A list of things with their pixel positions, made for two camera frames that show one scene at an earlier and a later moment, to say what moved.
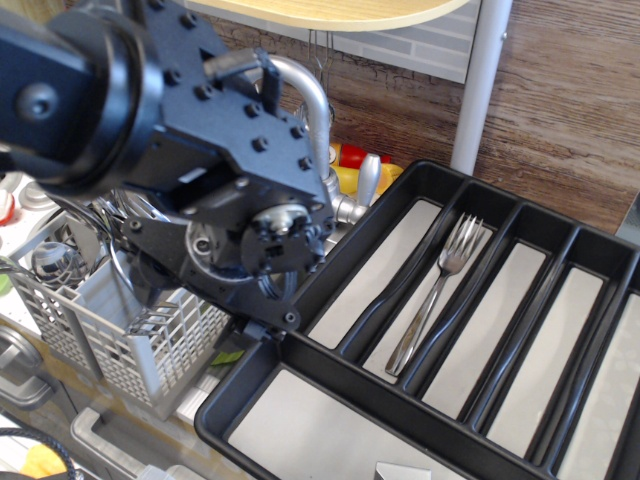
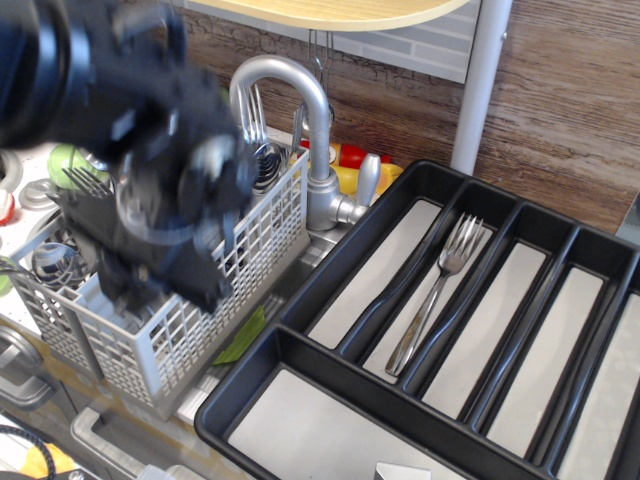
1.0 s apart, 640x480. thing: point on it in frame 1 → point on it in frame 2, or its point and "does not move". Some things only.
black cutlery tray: [458, 330] does not move
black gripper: [245, 249] → [155, 194]
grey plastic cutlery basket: [75, 286] does not move
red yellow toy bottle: [350, 156] does not move
